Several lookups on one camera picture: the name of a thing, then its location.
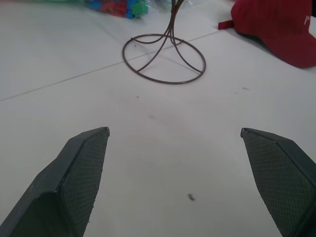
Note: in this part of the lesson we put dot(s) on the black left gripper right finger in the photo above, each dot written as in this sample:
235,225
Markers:
279,177

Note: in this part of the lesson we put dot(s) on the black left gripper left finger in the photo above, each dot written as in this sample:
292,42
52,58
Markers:
74,182

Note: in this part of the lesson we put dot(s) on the red baseball cap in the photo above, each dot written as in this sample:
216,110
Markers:
276,27

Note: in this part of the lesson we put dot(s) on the clear bag of toy bricks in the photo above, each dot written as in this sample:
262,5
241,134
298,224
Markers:
116,8

